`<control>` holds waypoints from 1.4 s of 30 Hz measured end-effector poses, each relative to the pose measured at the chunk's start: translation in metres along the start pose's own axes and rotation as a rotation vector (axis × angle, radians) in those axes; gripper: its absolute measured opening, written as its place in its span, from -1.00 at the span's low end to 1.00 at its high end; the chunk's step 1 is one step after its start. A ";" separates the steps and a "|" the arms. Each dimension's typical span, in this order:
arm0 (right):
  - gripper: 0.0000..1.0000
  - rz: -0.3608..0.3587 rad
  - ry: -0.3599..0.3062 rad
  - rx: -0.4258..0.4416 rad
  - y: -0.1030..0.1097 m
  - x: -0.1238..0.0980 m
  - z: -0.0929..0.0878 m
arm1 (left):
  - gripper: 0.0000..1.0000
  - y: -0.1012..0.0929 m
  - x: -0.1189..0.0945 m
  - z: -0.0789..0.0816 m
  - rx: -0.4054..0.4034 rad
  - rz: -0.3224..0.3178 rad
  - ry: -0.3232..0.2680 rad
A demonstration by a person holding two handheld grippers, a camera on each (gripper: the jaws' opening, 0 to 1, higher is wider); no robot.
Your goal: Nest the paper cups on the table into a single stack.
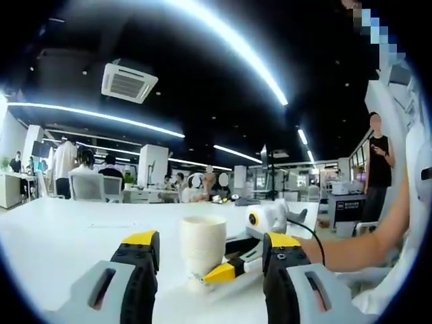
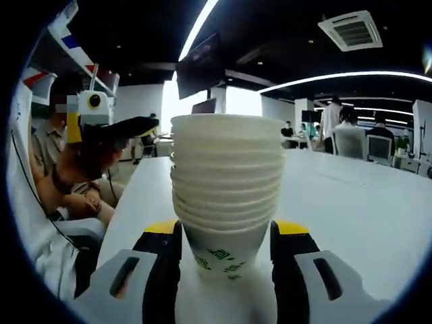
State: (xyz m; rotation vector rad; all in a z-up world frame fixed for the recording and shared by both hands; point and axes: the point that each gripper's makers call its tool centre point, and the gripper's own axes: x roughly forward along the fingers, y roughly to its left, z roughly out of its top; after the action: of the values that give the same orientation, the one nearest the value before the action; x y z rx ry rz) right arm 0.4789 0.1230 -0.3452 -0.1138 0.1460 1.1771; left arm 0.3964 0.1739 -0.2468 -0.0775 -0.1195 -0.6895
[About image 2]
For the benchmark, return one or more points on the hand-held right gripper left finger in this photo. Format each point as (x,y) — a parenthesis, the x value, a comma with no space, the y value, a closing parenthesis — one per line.
(111,293)

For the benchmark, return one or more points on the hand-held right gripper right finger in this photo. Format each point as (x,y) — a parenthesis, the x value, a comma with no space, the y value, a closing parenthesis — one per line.
(344,297)

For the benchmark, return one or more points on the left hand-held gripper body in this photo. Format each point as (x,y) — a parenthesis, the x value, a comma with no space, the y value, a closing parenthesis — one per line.
(98,114)

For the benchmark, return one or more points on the stack of nested paper cups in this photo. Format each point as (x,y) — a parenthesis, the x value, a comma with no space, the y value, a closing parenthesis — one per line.
(226,168)

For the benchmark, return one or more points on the person's left hand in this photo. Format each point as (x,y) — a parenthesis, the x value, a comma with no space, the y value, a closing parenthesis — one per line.
(87,162)

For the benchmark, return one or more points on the white chair armrest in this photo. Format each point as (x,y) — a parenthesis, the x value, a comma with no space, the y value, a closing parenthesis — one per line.
(84,227)

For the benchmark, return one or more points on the operator in white shirt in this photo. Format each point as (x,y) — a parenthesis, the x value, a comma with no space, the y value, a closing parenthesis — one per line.
(44,256)

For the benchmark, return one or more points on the dark red screen on stand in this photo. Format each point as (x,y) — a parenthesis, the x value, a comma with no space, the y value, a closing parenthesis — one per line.
(204,107)

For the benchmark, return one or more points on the white banner stand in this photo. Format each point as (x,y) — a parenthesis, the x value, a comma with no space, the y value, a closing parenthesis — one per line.
(67,37)

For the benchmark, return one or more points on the white table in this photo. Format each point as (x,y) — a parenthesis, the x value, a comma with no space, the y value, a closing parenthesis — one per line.
(337,202)

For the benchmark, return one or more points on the hanging dark display screen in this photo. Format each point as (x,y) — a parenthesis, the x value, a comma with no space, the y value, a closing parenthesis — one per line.
(202,67)

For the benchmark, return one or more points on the long curved ceiling light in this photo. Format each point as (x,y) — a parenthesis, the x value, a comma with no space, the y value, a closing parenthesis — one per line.
(197,28)

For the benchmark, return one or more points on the white mesh office chair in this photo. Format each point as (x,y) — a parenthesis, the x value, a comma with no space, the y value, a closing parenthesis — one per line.
(379,148)
(351,143)

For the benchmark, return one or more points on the small green potted plant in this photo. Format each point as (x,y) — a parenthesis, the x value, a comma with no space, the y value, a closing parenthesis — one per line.
(401,143)

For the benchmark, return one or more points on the black monitor on stand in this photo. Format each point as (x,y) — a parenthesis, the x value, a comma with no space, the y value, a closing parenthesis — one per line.
(308,115)

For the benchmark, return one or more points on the curved ceiling light strip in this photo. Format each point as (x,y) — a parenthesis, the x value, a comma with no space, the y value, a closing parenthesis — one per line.
(337,75)

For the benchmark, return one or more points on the ceiling air conditioner unit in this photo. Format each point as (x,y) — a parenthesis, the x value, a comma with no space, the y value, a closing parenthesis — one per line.
(351,30)

